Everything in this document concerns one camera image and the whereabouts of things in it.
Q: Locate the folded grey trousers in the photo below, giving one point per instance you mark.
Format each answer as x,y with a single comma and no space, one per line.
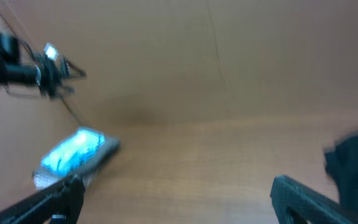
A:
105,151

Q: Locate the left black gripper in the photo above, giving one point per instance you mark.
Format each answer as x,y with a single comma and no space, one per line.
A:
50,78

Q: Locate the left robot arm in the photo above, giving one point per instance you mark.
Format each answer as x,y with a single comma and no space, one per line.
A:
18,65

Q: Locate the light blue printed t-shirt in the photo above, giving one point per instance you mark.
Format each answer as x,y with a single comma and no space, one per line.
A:
73,152

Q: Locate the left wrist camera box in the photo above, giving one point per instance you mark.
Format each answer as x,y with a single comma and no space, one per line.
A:
51,52

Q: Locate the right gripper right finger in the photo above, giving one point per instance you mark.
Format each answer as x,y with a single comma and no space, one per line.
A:
294,202

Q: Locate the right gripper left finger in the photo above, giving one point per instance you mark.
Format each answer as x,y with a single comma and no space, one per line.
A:
59,203

